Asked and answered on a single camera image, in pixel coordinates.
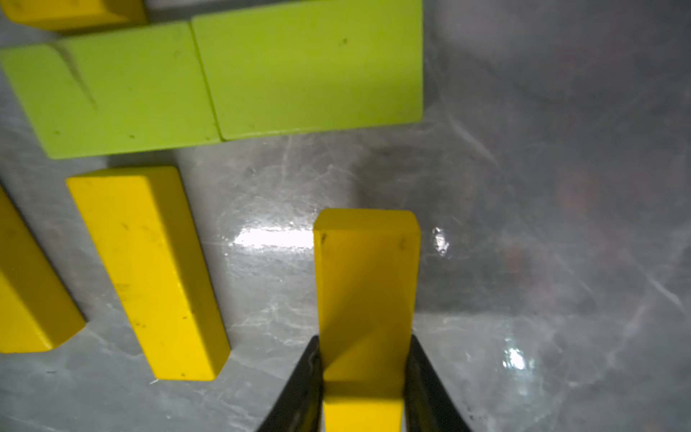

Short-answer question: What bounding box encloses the yellow block pair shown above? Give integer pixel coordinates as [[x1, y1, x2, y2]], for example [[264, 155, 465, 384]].
[[67, 166, 230, 381], [1, 0, 148, 32]]

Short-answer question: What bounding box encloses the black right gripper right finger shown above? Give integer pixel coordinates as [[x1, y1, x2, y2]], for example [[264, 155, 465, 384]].
[[403, 335, 471, 432]]

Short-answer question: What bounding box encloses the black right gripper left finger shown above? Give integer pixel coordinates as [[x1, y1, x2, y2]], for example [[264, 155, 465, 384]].
[[257, 336, 323, 432]]

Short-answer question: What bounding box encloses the lime green block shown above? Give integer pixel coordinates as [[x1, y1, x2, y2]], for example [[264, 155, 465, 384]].
[[1, 22, 221, 159], [192, 1, 424, 140]]

